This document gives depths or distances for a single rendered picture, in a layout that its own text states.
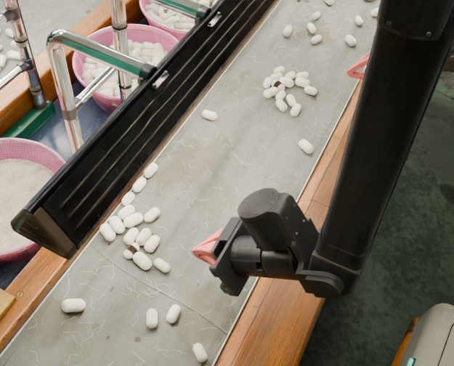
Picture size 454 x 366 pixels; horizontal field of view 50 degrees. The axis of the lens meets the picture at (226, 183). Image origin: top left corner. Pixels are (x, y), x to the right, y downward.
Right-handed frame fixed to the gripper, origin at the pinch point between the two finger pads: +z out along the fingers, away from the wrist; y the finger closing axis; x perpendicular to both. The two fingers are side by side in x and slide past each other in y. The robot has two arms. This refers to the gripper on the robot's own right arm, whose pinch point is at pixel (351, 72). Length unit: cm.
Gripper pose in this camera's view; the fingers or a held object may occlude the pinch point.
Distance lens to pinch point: 111.3
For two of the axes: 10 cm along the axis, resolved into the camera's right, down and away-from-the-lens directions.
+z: -7.3, 0.6, 6.8
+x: 5.0, 7.2, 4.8
